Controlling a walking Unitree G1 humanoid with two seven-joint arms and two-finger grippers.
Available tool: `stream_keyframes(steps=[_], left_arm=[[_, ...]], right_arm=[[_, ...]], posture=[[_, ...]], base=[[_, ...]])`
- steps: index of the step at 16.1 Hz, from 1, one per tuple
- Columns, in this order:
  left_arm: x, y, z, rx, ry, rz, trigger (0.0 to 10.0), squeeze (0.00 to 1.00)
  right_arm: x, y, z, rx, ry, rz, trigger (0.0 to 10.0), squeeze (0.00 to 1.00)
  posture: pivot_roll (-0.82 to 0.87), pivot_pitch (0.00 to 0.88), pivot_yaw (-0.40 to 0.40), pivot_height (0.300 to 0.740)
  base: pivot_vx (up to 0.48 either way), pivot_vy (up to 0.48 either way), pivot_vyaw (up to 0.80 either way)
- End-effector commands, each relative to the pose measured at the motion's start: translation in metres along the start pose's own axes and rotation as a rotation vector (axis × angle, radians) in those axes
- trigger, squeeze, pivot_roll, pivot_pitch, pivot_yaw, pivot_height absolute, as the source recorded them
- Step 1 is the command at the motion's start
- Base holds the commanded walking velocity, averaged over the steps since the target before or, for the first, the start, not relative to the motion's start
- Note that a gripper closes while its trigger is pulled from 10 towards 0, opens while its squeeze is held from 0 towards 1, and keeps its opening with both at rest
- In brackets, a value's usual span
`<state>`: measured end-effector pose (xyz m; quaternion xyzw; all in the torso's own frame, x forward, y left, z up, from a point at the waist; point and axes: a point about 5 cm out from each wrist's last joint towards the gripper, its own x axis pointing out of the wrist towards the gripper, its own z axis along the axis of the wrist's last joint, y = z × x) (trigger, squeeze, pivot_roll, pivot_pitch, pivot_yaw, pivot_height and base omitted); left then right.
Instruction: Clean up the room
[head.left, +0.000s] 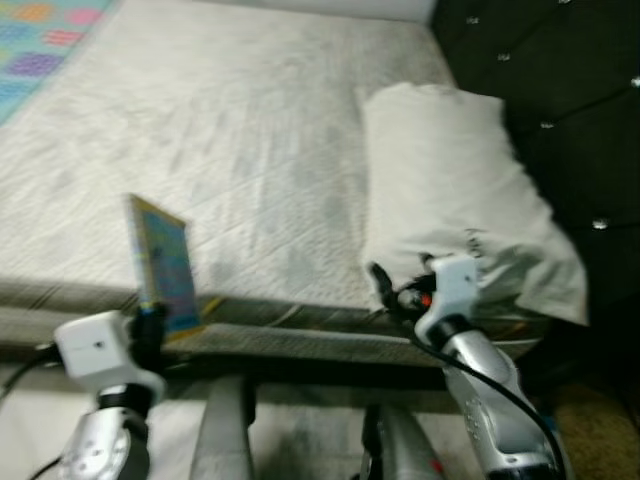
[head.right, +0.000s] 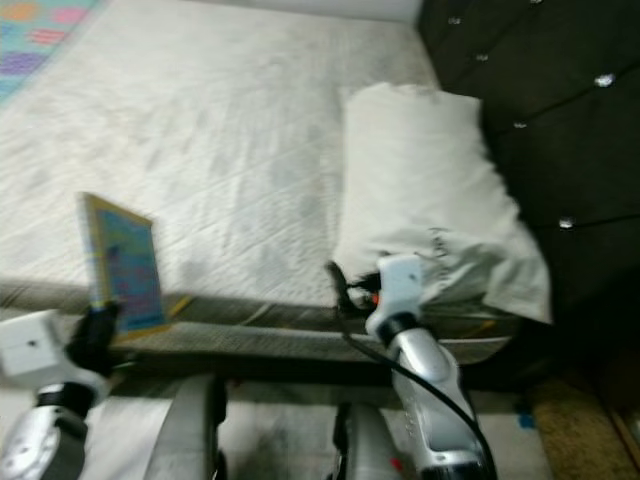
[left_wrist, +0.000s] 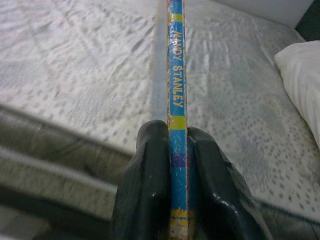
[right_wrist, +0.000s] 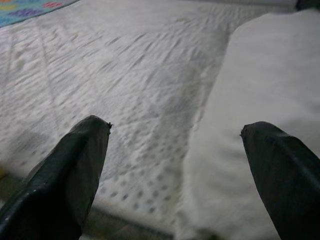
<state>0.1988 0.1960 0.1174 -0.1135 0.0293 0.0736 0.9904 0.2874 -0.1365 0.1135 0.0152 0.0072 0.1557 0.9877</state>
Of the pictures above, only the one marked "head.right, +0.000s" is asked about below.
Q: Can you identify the beige printed pillow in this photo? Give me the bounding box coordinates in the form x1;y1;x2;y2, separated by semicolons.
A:
332;82;554;324

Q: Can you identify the grey quilted mattress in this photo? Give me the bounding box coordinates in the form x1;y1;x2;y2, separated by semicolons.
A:
0;0;522;367

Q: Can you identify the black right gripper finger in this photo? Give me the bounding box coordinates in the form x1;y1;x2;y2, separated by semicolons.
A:
324;261;352;312

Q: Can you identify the grey robot right leg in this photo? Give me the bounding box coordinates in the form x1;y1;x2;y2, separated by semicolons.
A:
325;403;403;480

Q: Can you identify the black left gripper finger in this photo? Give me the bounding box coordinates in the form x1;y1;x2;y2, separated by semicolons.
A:
90;299;124;352
64;309;97;377

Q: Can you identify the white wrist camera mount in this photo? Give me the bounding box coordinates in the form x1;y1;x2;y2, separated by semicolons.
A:
365;253;430;342
0;310;112;402

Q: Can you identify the colourful children's book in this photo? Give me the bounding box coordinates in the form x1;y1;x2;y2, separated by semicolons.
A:
78;192;172;342

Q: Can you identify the black tufted headboard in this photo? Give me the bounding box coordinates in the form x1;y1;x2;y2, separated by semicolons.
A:
418;0;640;403

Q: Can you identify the teal patterned blanket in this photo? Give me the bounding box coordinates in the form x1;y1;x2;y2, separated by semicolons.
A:
0;0;107;102

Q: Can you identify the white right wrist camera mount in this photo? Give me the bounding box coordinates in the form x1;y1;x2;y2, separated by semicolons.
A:
365;253;430;342

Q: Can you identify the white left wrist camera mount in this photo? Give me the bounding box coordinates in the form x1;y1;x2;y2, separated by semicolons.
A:
0;310;112;402

